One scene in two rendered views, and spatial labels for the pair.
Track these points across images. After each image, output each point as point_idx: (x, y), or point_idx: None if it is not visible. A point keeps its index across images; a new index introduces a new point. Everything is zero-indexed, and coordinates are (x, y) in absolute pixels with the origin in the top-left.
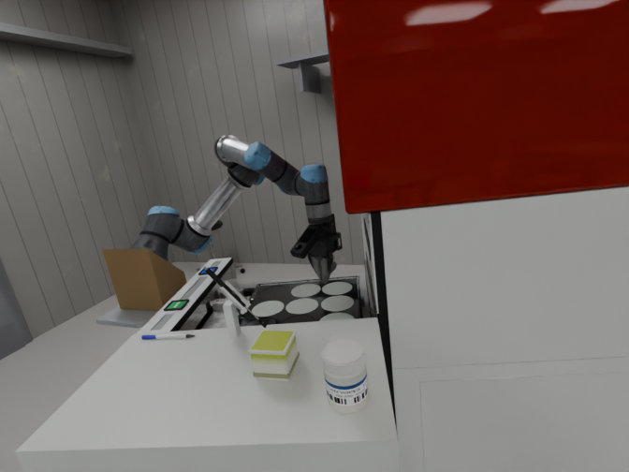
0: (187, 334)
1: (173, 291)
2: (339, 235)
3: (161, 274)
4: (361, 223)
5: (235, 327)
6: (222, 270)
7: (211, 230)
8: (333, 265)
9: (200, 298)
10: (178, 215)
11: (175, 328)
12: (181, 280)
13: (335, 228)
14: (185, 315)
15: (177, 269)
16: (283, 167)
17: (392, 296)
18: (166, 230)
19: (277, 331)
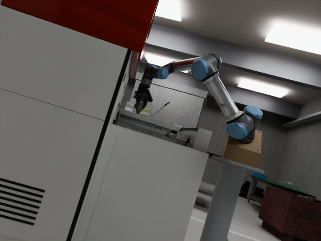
0: (172, 124)
1: (223, 150)
2: (135, 92)
3: (226, 137)
4: (118, 93)
5: (158, 117)
6: (193, 127)
7: (227, 119)
8: (135, 105)
9: (186, 128)
10: (245, 111)
11: (181, 128)
12: (225, 147)
13: (137, 89)
14: (183, 128)
15: (227, 139)
16: None
17: None
18: None
19: (144, 109)
